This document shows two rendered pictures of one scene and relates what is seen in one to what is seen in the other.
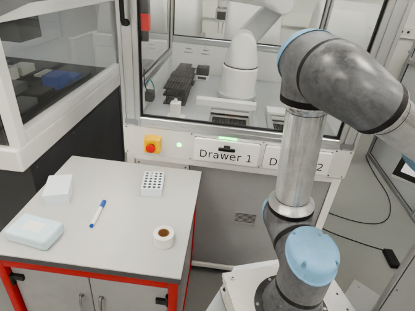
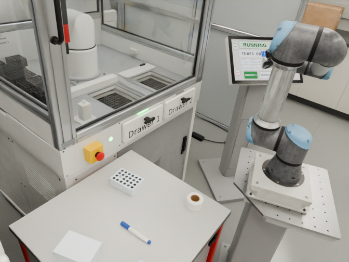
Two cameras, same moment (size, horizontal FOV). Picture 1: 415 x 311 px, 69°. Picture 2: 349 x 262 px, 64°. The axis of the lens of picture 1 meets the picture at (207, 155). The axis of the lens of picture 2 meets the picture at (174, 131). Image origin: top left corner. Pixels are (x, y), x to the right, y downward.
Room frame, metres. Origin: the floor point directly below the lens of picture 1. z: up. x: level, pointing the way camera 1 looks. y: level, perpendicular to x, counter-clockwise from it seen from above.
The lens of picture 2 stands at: (0.39, 0.87, 1.66)
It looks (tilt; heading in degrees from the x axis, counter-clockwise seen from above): 34 degrees down; 301
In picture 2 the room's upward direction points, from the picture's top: 7 degrees clockwise
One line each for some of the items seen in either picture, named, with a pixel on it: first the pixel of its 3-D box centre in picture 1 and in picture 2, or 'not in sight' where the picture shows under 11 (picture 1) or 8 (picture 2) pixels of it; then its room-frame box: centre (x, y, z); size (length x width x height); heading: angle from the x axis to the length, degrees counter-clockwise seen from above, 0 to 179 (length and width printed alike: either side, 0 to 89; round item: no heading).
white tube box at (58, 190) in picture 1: (58, 189); (78, 251); (0.89, 0.56, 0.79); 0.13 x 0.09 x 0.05; 17
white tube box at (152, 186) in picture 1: (152, 183); (126, 181); (1.00, 0.22, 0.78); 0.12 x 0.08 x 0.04; 6
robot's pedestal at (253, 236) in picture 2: not in sight; (256, 233); (0.47, -0.25, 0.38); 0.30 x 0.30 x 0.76; 17
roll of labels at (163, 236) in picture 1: (163, 237); (194, 201); (0.71, 0.12, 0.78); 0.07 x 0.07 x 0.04
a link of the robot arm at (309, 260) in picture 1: (306, 261); (293, 142); (0.48, -0.25, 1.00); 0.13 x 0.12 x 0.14; 9
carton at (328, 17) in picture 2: not in sight; (321, 17); (0.97, -3.35, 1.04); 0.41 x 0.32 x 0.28; 177
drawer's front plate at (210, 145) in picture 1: (226, 152); (144, 122); (1.16, -0.08, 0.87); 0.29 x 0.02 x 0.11; 88
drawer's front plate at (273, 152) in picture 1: (296, 160); (179, 102); (1.15, -0.40, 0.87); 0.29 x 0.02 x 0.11; 88
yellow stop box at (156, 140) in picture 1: (152, 144); (94, 152); (1.16, 0.25, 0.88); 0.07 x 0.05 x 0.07; 88
